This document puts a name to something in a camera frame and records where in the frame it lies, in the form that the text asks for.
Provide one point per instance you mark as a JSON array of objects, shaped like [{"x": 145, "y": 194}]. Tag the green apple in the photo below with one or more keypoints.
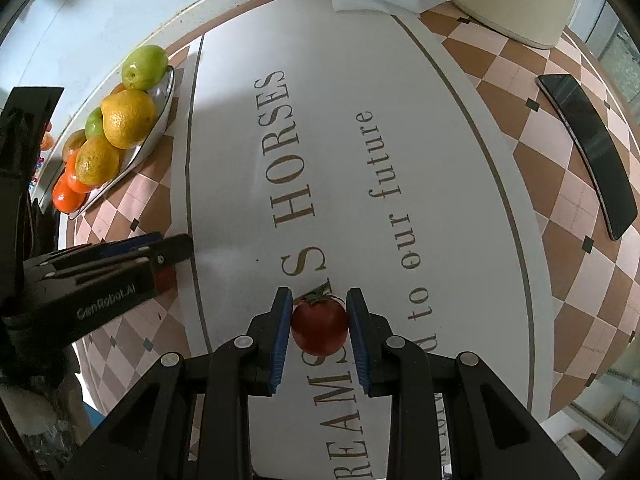
[
  {"x": 145, "y": 66},
  {"x": 93, "y": 122}
]

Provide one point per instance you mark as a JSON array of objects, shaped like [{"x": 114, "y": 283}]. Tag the orange tangerine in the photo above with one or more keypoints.
[
  {"x": 75, "y": 182},
  {"x": 65, "y": 200}
]

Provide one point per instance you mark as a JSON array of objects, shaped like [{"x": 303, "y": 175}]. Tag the checkered printed table mat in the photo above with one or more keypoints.
[{"x": 450, "y": 210}]

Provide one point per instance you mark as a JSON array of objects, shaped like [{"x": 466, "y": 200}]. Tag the glass sliding door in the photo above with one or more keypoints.
[{"x": 620, "y": 45}]

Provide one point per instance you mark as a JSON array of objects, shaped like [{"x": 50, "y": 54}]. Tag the yellow citrus fruit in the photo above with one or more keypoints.
[
  {"x": 128, "y": 117},
  {"x": 97, "y": 160}
]

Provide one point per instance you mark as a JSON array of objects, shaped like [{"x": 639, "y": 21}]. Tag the cream utensil holder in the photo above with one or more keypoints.
[{"x": 510, "y": 0}]

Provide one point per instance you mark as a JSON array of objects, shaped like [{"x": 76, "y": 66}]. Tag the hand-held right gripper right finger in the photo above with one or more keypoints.
[{"x": 357, "y": 345}]

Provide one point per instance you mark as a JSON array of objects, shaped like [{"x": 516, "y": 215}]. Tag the black smartphone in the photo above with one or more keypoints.
[{"x": 590, "y": 150}]

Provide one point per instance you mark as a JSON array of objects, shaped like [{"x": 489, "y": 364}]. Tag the colourful wall sticker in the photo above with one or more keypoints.
[{"x": 46, "y": 141}]

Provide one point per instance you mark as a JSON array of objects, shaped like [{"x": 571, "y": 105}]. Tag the oval patterned ceramic plate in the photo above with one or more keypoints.
[{"x": 156, "y": 132}]

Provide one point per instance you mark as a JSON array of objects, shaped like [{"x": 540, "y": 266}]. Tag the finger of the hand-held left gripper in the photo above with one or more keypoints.
[
  {"x": 172, "y": 251},
  {"x": 125, "y": 244}
]

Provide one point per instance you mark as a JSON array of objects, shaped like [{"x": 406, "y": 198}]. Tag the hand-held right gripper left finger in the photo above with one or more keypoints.
[{"x": 281, "y": 340}]

